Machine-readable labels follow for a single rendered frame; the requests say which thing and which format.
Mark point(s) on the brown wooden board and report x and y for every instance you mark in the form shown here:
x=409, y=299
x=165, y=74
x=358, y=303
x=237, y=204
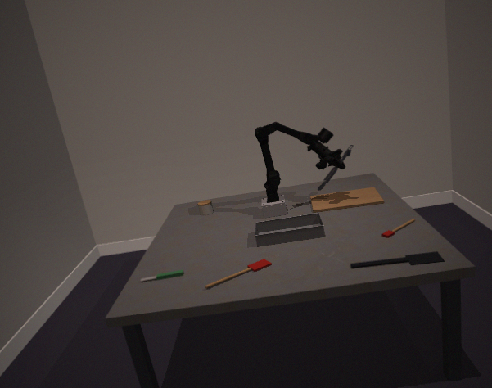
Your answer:
x=347, y=199

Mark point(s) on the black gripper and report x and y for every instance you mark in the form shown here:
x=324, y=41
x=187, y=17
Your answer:
x=331, y=157

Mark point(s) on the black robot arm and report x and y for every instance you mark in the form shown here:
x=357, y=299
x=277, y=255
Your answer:
x=262, y=135

